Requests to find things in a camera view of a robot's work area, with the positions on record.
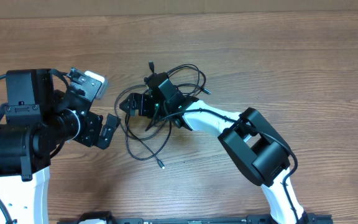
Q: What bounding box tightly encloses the black USB-A cable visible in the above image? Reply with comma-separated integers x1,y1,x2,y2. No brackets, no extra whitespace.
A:
124,60,208,162

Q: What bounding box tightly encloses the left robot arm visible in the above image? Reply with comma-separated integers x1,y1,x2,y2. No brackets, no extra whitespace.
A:
0,68,119,223

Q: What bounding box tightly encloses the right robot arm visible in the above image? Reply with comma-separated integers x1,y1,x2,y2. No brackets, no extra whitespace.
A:
119,73,308,223

